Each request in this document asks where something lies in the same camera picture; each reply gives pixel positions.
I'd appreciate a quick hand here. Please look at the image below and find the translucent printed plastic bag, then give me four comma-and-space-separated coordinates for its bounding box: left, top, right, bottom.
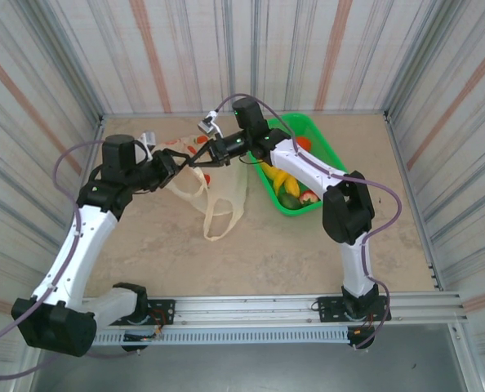
144, 133, 250, 242

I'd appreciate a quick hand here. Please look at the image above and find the fake yellow banana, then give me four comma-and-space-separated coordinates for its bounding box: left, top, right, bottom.
271, 169, 293, 195

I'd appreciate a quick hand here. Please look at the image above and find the green plastic basket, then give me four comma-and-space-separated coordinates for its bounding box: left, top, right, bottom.
248, 112, 349, 217

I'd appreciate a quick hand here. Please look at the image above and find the fake green avocado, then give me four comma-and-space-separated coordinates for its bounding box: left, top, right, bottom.
278, 192, 303, 211

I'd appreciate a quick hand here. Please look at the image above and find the metal frame rail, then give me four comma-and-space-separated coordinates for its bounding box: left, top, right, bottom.
85, 115, 107, 183
383, 109, 446, 292

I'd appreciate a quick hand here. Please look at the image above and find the purple cable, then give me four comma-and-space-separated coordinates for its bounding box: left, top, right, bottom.
0, 140, 141, 383
215, 93, 403, 350

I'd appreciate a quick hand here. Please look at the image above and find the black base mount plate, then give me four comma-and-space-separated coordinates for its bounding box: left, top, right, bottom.
314, 296, 392, 324
142, 299, 176, 326

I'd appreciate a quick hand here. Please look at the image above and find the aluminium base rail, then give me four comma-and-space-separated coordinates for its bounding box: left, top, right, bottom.
82, 291, 470, 327

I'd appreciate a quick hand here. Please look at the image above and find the grey slotted cable duct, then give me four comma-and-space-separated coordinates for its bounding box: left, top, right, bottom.
91, 327, 352, 347

